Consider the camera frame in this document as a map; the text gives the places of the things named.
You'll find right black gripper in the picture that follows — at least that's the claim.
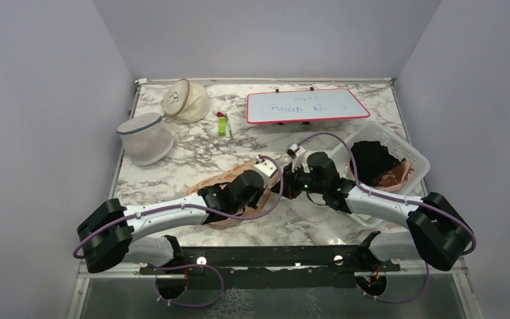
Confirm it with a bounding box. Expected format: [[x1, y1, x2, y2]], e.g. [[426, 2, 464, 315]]
[[272, 161, 327, 199]]

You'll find floral mesh laundry bag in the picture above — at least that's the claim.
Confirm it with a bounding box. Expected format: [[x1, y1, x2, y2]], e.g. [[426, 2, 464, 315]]
[[188, 159, 270, 230]]

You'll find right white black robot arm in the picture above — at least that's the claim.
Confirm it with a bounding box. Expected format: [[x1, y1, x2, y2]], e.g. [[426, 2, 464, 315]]
[[273, 152, 474, 271]]

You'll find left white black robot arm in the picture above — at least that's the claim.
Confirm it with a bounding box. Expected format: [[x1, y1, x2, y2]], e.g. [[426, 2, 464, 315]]
[[73, 167, 280, 273]]

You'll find black bra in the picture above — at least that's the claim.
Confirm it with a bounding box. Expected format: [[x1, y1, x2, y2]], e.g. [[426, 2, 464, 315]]
[[351, 141, 402, 186]]

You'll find pink bra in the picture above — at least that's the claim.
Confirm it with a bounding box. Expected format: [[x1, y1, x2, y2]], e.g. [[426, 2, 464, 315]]
[[375, 159, 415, 193]]

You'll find white mesh laundry bag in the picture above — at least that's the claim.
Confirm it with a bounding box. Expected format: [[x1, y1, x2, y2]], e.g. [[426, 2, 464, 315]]
[[116, 112, 175, 166]]

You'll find red framed whiteboard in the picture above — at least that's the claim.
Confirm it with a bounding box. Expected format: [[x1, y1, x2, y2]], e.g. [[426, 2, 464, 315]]
[[246, 88, 371, 124]]

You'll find green red marker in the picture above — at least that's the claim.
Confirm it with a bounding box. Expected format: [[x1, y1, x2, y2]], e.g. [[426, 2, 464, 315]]
[[216, 112, 233, 138]]

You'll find white plastic basket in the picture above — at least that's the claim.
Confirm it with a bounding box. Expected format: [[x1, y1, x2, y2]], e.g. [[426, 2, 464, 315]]
[[327, 121, 430, 228]]

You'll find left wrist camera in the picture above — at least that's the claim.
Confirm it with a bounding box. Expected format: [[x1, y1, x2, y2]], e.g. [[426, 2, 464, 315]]
[[253, 159, 278, 180]]

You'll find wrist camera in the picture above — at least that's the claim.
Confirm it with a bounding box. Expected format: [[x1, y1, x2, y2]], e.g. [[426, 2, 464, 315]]
[[253, 159, 278, 180], [287, 144, 307, 172]]

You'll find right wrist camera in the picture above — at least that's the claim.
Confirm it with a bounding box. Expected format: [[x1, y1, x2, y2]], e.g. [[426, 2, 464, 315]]
[[287, 144, 307, 172]]

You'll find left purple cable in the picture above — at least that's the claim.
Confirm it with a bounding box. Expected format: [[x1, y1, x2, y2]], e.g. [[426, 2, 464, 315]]
[[72, 155, 285, 308]]

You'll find purple cable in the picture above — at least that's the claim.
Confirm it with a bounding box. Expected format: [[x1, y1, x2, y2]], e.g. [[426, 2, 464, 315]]
[[72, 155, 285, 308], [296, 132, 477, 306]]

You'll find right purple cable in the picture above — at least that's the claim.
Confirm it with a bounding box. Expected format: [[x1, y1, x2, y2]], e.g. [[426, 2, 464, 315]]
[[296, 132, 477, 306]]

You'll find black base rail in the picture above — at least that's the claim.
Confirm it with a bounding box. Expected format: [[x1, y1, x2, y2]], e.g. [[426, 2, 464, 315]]
[[139, 245, 400, 290]]

